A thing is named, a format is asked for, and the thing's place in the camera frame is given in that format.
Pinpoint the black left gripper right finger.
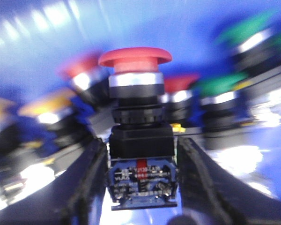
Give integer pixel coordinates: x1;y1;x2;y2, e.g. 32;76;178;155
177;136;281;225

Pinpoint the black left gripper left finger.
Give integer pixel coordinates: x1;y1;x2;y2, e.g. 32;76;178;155
0;139;107;225

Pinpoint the red mushroom push button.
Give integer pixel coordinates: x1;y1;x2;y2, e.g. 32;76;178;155
98;47;178;211

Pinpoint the green push button lower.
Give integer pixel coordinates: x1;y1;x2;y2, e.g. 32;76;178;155
192;72;248;150

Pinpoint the green push button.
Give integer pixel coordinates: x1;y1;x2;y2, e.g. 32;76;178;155
215;11;281;77
192;72;248;150

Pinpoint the yellow push button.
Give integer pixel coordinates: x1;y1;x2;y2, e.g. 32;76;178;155
0;97;21;155
18;90;89;150

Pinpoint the yellow push button far left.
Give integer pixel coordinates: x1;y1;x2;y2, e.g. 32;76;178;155
0;97;21;155

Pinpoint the red push button behind right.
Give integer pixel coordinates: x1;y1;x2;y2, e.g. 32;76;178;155
159;73;200;128

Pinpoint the red push button behind left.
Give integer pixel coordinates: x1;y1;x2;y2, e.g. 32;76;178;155
57;51;111;111

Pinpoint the green push button upper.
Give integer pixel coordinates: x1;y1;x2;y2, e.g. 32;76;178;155
215;11;281;77

